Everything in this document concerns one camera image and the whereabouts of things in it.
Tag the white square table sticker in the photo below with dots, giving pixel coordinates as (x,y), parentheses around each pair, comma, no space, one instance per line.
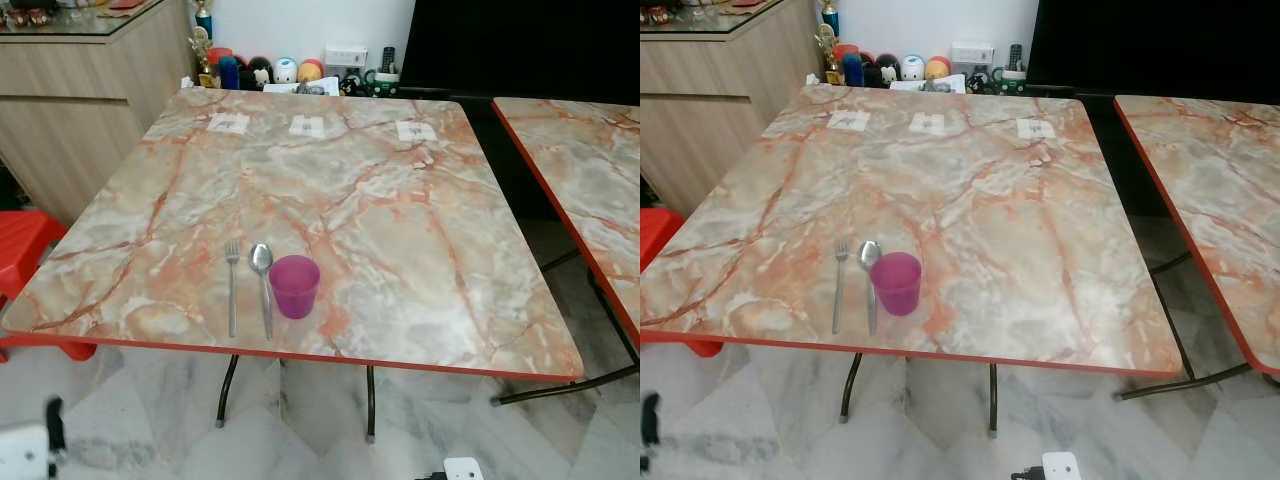
(228,123)
(849,121)
(416,130)
(1036,128)
(928,124)
(307,126)

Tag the red plastic stool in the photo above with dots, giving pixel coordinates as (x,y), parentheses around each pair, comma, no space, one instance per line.
(25,240)

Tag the white wall socket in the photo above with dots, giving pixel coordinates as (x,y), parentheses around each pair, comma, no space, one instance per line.
(972,53)
(346,57)

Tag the black television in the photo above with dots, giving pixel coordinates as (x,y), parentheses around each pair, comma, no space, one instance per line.
(520,45)
(1150,45)

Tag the white and blue toy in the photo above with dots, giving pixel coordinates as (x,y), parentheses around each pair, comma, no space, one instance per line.
(912,67)
(286,70)

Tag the marble-pattern folding table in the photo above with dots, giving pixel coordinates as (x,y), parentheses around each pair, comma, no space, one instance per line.
(980,200)
(350,200)
(590,160)
(1210,170)

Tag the white papers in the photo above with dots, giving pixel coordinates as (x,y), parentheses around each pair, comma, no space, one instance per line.
(925,85)
(300,88)

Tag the purple plastic cup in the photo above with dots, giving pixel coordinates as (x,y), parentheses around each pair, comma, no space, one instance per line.
(897,283)
(294,285)

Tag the black remote control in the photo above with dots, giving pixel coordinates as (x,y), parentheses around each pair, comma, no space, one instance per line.
(1015,56)
(387,60)

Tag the orange round toy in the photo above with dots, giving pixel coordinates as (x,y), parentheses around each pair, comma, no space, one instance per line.
(937,67)
(311,70)

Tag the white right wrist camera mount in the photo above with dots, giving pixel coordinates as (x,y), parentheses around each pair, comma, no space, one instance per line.
(1060,466)
(463,468)

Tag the steel fork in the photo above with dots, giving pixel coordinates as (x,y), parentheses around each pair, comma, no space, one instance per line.
(232,285)
(840,285)

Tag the black plush toy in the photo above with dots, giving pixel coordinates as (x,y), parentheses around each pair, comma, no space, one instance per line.
(885,68)
(260,70)

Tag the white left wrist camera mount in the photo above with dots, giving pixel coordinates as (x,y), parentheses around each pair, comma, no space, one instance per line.
(20,450)

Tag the blue and gold trophy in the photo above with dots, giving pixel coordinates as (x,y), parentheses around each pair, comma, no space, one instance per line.
(203,15)
(829,12)

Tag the light wooden cabinet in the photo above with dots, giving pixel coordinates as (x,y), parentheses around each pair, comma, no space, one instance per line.
(720,100)
(80,100)

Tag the dark blue cup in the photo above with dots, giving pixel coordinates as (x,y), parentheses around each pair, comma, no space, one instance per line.
(852,68)
(229,72)

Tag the steel spoon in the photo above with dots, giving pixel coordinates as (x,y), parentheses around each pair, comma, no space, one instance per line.
(870,255)
(262,258)

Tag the red round toy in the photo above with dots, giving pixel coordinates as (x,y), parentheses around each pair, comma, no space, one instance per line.
(218,52)
(845,48)

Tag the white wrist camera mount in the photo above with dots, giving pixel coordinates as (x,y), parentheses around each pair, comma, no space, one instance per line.
(1060,466)
(20,450)
(463,468)

